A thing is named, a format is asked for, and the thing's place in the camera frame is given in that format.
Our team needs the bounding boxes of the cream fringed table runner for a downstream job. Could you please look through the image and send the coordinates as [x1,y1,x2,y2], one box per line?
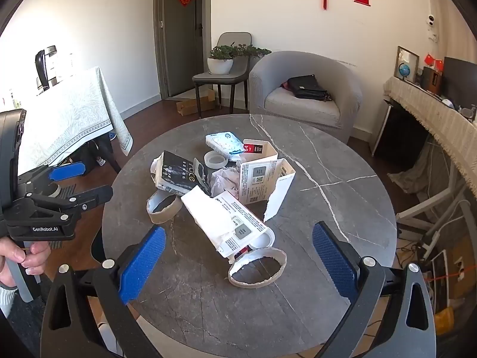
[384,76,477,180]

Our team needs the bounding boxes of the white desk frame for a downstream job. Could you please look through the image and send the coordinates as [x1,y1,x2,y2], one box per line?
[395,164,477,239]

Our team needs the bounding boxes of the dark ribbed floor mat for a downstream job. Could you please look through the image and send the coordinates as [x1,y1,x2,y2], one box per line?
[48,183,80,250]

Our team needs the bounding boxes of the black monitor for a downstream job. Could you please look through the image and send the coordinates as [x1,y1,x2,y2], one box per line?
[442,57,477,110]

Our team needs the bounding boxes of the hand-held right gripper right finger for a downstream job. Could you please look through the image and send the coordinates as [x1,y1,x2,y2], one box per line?
[312,222,436,358]

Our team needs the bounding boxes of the black-legged dining table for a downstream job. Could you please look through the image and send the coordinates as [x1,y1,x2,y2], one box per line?
[95,134,122,174]

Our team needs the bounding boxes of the wooden picture frame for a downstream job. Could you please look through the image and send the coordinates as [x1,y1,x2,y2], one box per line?
[395,46,420,83]

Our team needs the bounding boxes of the grey dining chair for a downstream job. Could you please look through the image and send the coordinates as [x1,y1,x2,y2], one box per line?
[192,32,254,118]

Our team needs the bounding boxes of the black storage box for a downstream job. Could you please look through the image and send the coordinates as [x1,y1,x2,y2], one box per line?
[72,143,99,168]

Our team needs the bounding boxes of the pale green patterned tablecloth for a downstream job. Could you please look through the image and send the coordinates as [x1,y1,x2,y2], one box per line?
[0,66,134,180]

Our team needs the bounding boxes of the potted plant white pot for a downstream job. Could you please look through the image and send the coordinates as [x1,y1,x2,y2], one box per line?
[207,44,272,75]

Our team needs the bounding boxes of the long white printed box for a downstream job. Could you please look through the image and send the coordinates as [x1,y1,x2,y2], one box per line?
[181,188,271,260]

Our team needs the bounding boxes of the small red flags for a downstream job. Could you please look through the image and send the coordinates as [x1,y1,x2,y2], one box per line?
[425,53,445,71]

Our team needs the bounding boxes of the brown wooden box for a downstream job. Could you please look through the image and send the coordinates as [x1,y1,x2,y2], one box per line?
[422,66,442,94]

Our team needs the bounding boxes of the dark grey cloth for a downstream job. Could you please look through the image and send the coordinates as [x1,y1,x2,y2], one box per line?
[7,287,51,358]

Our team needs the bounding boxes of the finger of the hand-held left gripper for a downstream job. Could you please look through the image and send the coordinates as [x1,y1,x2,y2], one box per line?
[17,161,87,195]
[24,185,113,217]

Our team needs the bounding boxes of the yellow bag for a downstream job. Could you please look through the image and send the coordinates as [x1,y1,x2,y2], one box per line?
[434,306,455,336]

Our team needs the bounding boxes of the black handbag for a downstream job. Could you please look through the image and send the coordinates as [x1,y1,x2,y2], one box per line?
[287,75,332,101]

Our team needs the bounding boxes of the large torn cardboard ring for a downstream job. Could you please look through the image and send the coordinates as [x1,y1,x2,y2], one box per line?
[228,248,287,289]

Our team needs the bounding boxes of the black cabinet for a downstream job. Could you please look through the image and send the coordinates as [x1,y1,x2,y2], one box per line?
[373,99,429,159]

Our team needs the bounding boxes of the white blue wet wipes pack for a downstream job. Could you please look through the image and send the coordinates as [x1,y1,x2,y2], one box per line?
[206,131,246,162]

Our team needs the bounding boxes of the round grey marble table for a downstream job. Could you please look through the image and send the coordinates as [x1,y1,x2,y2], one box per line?
[101,114,397,358]

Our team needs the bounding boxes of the black and silver appliance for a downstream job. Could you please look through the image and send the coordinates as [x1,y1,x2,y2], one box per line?
[35,46,58,92]

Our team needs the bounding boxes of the black trash bin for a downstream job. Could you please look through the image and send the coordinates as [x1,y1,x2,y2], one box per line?
[91,227,107,266]

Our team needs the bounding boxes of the grey armchair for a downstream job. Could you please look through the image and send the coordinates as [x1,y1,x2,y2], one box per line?
[249,51,363,144]

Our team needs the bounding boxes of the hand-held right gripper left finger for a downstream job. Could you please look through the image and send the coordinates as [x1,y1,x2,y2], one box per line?
[40,226,166,358]

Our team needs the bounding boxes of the clear tape roll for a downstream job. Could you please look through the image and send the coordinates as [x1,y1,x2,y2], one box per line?
[204,151,229,169]

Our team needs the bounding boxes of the white box red label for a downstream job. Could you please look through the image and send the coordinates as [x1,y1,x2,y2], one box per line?
[242,140,279,165]

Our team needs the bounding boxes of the brown cardboard box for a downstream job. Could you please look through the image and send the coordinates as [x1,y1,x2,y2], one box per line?
[451,246,477,299]

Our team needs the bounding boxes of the person's left forearm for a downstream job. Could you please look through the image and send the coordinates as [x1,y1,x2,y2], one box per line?
[0,283,18,319]

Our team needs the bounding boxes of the torn black white carton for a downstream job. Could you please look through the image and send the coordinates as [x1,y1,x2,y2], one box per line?
[151,151,211,196]

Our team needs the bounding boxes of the grey door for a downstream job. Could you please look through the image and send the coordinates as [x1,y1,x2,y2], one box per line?
[154,0,213,99]

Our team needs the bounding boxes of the flat cardboard box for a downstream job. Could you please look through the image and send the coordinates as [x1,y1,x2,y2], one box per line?
[176,89,217,116]

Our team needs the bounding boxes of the small torn cardboard ring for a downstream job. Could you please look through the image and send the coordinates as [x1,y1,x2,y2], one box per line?
[146,191,183,225]

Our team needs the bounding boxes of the white paper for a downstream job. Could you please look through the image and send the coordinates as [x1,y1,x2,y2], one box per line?
[210,167,241,196]

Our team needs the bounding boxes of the person's left hand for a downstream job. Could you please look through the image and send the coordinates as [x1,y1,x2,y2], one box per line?
[0,237,51,288]

